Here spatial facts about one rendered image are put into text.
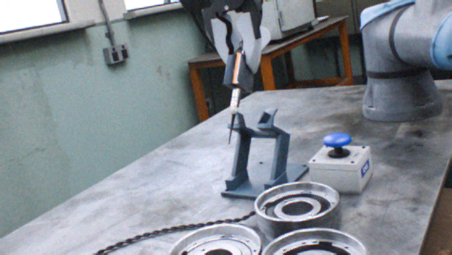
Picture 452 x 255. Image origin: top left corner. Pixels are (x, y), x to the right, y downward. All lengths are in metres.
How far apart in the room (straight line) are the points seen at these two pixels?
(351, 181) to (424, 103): 0.35
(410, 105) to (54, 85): 1.70
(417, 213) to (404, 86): 0.38
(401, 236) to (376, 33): 0.47
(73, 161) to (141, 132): 0.50
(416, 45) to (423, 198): 0.31
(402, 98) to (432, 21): 0.18
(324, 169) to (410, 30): 0.32
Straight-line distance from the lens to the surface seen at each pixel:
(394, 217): 0.61
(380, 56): 0.94
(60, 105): 2.26
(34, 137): 2.19
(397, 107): 0.94
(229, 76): 0.65
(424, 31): 0.84
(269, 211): 0.58
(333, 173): 0.66
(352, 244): 0.50
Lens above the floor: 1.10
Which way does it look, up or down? 12 degrees down
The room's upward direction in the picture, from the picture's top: 12 degrees counter-clockwise
